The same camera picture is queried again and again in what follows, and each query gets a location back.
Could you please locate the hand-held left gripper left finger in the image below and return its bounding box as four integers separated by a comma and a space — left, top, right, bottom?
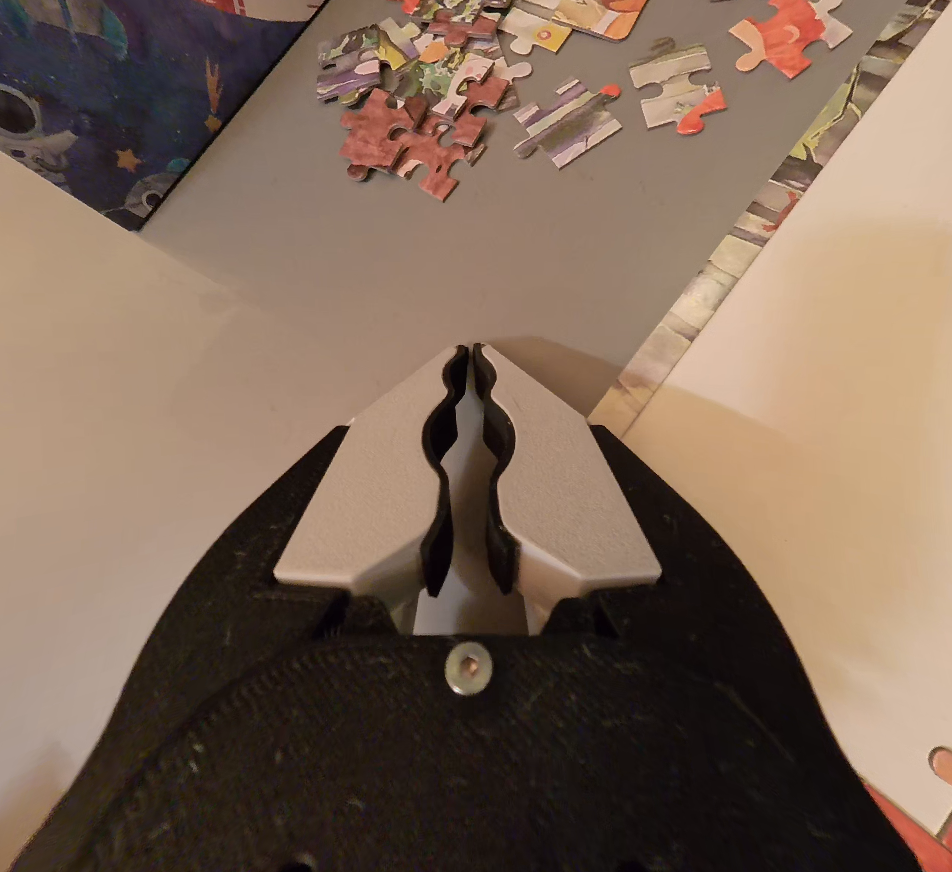
272, 344, 471, 601

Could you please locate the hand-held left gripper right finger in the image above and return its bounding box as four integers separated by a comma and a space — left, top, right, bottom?
472, 342, 664, 636

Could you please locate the jigsaw puzzle frame board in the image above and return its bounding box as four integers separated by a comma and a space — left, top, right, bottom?
588, 0, 952, 872

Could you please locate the pile of jigsaw puzzle pieces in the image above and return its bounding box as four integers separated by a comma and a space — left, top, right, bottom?
316, 0, 864, 205

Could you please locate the illustrated cardboard puzzle box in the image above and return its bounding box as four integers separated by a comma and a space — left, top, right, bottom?
0, 0, 391, 233

